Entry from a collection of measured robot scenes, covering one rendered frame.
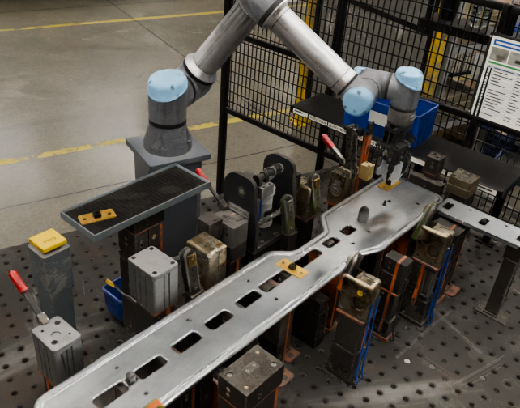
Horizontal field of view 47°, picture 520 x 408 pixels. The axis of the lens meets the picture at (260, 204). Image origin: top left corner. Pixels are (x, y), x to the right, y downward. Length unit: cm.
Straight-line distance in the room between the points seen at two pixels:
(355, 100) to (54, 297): 88
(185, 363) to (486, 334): 104
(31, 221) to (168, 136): 188
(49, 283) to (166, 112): 64
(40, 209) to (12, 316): 182
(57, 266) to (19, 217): 223
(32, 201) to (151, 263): 242
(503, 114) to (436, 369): 93
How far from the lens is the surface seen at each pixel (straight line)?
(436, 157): 211
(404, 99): 170
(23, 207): 373
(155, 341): 137
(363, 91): 157
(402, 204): 195
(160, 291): 141
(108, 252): 212
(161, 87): 179
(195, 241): 152
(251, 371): 128
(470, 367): 191
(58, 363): 133
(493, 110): 228
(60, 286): 147
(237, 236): 160
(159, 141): 185
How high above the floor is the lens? 198
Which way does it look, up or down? 32 degrees down
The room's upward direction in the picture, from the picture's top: 5 degrees clockwise
